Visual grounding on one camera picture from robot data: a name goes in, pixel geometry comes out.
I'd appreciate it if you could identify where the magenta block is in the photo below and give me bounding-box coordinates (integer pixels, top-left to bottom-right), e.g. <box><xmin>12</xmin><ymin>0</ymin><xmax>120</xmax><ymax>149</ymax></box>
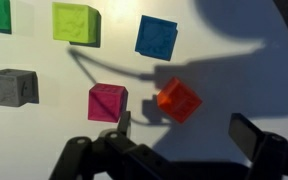
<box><xmin>87</xmin><ymin>82</ymin><xmax>129</xmax><ymax>124</ymax></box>

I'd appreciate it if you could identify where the yellow block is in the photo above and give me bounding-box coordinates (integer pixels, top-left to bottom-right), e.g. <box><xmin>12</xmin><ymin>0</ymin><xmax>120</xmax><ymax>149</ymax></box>
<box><xmin>51</xmin><ymin>1</ymin><xmax>103</xmax><ymax>49</ymax></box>

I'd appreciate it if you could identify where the blue block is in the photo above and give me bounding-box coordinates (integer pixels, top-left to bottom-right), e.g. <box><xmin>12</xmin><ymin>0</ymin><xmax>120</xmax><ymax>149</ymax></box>
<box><xmin>134</xmin><ymin>14</ymin><xmax>179</xmax><ymax>62</ymax></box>

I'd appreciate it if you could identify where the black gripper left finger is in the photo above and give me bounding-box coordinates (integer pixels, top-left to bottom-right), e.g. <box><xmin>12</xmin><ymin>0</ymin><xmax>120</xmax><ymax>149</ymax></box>
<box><xmin>48</xmin><ymin>110</ymin><xmax>185</xmax><ymax>180</ymax></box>

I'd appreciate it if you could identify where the orange block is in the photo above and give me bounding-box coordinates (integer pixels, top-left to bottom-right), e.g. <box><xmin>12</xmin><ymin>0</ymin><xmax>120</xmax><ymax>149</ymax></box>
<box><xmin>156</xmin><ymin>76</ymin><xmax>204</xmax><ymax>125</ymax></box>

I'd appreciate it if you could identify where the gray block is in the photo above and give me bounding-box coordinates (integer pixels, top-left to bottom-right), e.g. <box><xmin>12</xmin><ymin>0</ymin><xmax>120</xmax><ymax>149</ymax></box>
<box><xmin>0</xmin><ymin>68</ymin><xmax>40</xmax><ymax>108</ymax></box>

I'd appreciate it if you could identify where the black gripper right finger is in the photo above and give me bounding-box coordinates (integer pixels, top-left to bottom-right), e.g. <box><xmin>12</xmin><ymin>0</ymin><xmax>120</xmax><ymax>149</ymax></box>
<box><xmin>227</xmin><ymin>112</ymin><xmax>288</xmax><ymax>180</ymax></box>

